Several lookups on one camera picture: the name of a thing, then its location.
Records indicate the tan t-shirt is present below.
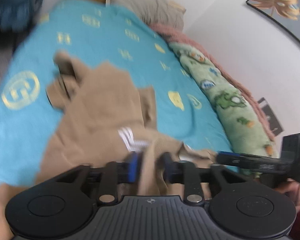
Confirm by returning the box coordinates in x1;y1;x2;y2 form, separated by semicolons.
0;51;217;230

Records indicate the person's right hand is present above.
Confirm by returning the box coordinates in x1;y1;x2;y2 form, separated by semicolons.
275;180;300;212

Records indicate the person's left hand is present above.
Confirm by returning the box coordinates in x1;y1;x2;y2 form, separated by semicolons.
0;184;13;240

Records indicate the green cartoon fleece blanket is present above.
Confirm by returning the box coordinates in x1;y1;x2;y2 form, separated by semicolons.
169;42;280;158

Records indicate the teal smiley bed sheet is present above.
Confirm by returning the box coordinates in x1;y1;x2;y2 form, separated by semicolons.
0;0;232;186

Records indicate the pink fuzzy blanket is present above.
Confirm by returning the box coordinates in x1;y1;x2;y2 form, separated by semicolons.
149;23;275;141

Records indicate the grey pillow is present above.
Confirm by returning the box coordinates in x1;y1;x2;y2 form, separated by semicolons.
106;0;186;31

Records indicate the grey wall socket panel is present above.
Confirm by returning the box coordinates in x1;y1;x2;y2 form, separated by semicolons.
258;97;283;136

